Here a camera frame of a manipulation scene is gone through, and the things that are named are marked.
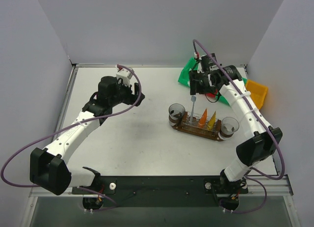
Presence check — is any light blue toothbrush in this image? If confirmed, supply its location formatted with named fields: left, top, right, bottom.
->
left=189, top=95, right=196, bottom=123

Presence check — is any grey glass cup with holder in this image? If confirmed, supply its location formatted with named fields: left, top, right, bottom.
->
left=168, top=103, right=186, bottom=126

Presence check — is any yellow toothpaste tube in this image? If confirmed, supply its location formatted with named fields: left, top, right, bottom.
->
left=207, top=112, right=216, bottom=130

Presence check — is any orange toothpaste tube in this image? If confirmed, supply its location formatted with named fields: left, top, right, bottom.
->
left=198, top=109, right=208, bottom=128

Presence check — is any clear acrylic toothbrush rack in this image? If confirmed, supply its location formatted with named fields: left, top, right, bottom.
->
left=178, top=112, right=221, bottom=141

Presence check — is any clear glass cup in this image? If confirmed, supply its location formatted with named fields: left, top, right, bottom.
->
left=218, top=117, right=239, bottom=140

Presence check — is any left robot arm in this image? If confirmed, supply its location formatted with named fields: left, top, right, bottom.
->
left=30, top=76, right=145, bottom=195

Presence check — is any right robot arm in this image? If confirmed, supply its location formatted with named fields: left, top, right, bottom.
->
left=189, top=65, right=283, bottom=182

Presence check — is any brown oval wooden tray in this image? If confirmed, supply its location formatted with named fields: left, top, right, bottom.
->
left=168, top=112, right=224, bottom=142

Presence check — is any red bin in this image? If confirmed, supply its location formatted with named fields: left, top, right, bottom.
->
left=206, top=93, right=216, bottom=98

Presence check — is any green bin with cups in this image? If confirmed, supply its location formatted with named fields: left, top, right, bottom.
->
left=215, top=95, right=229, bottom=106

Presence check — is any green bin with toothbrushes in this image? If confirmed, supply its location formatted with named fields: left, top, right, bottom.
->
left=178, top=57, right=199, bottom=87

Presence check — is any yellow bin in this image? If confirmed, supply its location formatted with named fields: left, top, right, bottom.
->
left=245, top=79, right=268, bottom=110

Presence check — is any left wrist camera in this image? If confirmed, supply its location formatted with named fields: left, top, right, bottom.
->
left=116, top=68, right=133, bottom=83

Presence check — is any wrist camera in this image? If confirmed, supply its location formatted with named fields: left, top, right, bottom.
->
left=195, top=55, right=210, bottom=72
left=116, top=68, right=133, bottom=83

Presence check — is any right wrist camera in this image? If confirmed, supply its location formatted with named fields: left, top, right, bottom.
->
left=195, top=55, right=210, bottom=72

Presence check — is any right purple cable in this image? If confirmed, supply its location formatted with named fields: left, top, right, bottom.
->
left=192, top=39, right=285, bottom=214

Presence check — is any purple cable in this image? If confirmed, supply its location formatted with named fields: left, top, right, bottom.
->
left=0, top=64, right=143, bottom=212
left=192, top=39, right=285, bottom=214

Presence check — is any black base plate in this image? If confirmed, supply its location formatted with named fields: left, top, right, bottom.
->
left=72, top=175, right=248, bottom=207

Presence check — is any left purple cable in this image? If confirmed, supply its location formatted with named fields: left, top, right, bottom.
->
left=0, top=64, right=143, bottom=212

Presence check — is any aluminium frame rail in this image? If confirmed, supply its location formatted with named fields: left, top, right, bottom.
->
left=29, top=174, right=294, bottom=198

